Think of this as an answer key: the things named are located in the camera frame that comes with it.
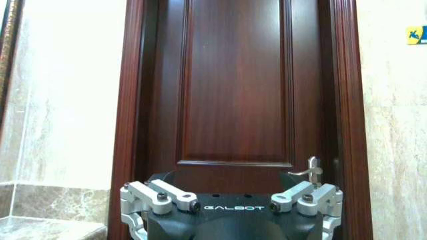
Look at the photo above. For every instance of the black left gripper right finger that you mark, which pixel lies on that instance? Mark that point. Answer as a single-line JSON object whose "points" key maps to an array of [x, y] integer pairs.
{"points": [[309, 193]]}

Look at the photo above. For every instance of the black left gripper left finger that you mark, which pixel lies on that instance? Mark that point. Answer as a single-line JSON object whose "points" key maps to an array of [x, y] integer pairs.
{"points": [[160, 193]]}

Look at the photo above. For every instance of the brown marble ledge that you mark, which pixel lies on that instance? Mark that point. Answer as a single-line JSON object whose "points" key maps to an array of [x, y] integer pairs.
{"points": [[49, 225]]}

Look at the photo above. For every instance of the dark red wooden door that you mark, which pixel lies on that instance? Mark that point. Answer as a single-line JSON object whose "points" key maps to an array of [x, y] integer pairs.
{"points": [[233, 87]]}

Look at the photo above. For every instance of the dark red wooden door frame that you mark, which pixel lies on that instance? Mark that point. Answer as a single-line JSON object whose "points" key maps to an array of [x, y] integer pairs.
{"points": [[348, 100]]}

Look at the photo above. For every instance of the yellow and blue wall sign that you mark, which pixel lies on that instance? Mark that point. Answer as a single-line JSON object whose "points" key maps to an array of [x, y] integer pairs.
{"points": [[416, 35]]}

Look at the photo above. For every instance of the dark ornate mirror frame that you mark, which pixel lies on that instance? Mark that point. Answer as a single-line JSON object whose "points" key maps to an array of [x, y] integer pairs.
{"points": [[6, 50]]}

